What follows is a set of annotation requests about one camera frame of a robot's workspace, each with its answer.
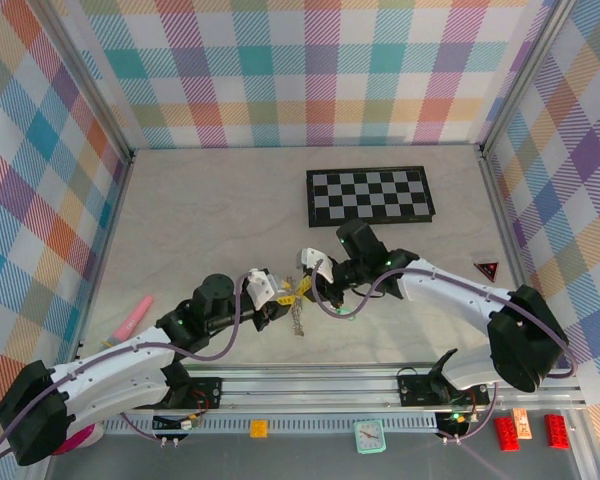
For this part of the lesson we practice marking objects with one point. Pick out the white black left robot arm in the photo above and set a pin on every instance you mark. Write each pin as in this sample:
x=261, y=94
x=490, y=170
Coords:
x=110, y=395

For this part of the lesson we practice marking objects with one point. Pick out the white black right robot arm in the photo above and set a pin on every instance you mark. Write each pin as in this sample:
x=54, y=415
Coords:
x=455, y=305

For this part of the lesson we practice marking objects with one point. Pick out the black white chessboard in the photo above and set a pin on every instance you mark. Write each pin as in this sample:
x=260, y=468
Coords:
x=370, y=195

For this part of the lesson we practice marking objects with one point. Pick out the pink marker pen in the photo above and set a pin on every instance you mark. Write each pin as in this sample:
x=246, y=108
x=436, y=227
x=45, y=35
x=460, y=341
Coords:
x=135, y=315

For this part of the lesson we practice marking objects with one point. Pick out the orange toy brick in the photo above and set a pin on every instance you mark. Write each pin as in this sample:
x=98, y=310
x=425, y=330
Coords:
x=259, y=429

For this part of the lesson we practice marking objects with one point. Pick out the red black triangle piece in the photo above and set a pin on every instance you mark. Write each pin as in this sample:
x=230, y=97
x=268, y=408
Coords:
x=489, y=270

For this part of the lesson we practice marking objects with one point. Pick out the black electronics board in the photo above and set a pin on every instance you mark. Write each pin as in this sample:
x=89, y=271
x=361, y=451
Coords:
x=175, y=424
x=452, y=421

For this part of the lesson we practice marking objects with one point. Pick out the mint green alarm clock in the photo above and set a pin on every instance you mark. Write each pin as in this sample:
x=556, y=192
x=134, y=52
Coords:
x=369, y=436

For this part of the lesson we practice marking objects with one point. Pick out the pink round container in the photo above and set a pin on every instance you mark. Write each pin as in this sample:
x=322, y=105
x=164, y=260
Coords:
x=82, y=435

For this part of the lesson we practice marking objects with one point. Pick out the red toy brick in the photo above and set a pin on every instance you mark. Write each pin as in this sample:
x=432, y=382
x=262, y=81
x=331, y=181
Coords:
x=508, y=434
x=558, y=431

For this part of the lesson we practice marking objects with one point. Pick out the small wooden printed block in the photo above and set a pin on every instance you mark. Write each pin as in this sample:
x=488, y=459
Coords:
x=522, y=424

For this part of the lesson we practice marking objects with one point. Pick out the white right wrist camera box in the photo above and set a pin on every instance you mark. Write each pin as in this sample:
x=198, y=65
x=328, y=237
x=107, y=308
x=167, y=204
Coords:
x=312, y=262

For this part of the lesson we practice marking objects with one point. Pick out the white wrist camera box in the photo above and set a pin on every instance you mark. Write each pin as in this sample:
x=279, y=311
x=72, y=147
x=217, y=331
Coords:
x=265, y=287
x=312, y=262

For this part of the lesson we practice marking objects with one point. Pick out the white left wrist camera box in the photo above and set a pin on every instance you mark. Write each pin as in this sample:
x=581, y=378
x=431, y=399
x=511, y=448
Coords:
x=265, y=287

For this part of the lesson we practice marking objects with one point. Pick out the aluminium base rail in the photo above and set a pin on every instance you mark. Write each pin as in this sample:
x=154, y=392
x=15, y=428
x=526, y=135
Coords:
x=305, y=387

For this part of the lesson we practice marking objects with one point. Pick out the aluminium side rail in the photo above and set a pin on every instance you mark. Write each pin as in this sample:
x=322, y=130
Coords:
x=513, y=250
x=105, y=250

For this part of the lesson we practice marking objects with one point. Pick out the aluminium frame post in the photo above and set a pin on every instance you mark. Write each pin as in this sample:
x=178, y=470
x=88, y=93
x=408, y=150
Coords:
x=91, y=85
x=526, y=75

